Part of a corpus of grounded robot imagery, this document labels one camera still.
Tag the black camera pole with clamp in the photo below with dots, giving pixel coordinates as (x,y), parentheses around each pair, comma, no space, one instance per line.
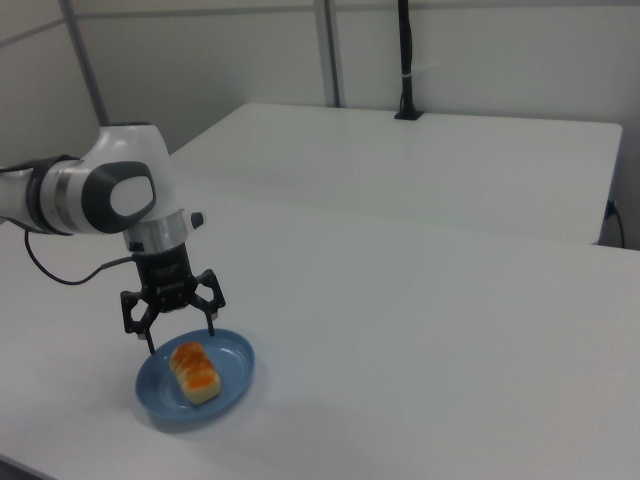
(407,60)

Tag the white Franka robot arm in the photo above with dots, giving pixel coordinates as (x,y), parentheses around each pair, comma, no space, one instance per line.
(125,145)

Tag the white adjoining table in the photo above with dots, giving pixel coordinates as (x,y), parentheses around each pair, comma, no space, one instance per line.
(400,165)

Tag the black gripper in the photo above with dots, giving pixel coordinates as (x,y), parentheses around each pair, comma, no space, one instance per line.
(165,280)

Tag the orange glazed bread loaf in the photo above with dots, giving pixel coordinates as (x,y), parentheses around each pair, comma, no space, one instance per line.
(197,377)

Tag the blue round plate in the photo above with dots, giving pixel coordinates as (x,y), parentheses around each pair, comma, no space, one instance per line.
(165,395)

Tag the grey partition post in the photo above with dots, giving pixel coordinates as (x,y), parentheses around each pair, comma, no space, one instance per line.
(85,65)
(337,50)

